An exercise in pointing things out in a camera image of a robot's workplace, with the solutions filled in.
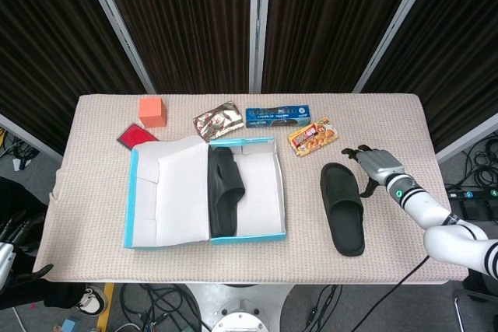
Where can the small blue floor block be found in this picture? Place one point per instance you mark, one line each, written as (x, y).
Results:
(69, 326)

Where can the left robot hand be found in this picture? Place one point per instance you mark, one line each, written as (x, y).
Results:
(4, 262)

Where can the beige woven tablecloth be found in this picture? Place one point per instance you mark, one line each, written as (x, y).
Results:
(249, 266)

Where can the yellow curry box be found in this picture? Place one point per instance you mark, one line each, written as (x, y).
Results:
(313, 137)

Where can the gold foil snack packet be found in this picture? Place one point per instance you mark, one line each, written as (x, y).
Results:
(218, 120)

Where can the long blue carton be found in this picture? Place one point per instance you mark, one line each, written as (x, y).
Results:
(278, 116)

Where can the white black sneaker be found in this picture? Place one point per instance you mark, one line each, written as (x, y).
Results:
(91, 302)

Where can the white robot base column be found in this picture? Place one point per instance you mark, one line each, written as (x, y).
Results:
(237, 293)

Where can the grey metal partition post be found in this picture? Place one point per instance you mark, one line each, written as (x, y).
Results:
(254, 25)
(397, 25)
(116, 25)
(39, 145)
(467, 140)

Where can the orange cube block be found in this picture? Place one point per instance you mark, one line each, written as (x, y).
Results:
(151, 112)

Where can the black slipper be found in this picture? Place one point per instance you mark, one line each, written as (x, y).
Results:
(221, 176)
(342, 207)

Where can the dark ribbed partition panel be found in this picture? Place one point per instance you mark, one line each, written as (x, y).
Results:
(186, 25)
(46, 36)
(330, 25)
(459, 36)

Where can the red black flat pad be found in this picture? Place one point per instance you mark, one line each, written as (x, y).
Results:
(134, 135)

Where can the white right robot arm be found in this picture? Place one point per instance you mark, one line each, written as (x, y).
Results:
(435, 215)

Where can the light blue shoe box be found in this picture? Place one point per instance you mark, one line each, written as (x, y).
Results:
(175, 192)

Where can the black foot pedal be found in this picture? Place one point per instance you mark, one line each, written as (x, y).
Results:
(472, 209)

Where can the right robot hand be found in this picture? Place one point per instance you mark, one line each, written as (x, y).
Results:
(381, 166)

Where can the person in black clothes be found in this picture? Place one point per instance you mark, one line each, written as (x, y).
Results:
(23, 200)

